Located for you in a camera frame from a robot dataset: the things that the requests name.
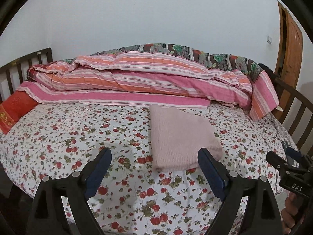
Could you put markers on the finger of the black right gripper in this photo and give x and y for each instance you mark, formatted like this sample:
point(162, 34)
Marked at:
point(276, 161)

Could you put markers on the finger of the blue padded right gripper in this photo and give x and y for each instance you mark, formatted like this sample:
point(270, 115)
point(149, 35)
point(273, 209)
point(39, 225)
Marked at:
point(291, 154)

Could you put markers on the pink knitted sweater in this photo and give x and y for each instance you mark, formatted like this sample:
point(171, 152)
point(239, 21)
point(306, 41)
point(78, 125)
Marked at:
point(176, 138)

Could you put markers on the person's right hand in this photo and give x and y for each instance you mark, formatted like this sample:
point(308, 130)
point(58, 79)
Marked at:
point(290, 211)

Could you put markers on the dark floral patterned blanket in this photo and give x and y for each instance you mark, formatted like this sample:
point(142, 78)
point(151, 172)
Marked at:
point(225, 62)

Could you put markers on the red embroidered pillow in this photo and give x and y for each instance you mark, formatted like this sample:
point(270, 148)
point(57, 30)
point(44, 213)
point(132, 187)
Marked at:
point(15, 107)

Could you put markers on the brown wooden door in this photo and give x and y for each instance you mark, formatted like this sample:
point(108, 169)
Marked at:
point(289, 58)

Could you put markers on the pink orange striped quilt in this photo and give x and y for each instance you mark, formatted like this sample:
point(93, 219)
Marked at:
point(142, 79)

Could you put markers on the dark wooden headboard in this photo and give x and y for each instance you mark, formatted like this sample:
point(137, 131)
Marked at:
point(15, 72)

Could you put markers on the white wall switch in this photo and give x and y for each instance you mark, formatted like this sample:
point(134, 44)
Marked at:
point(269, 39)

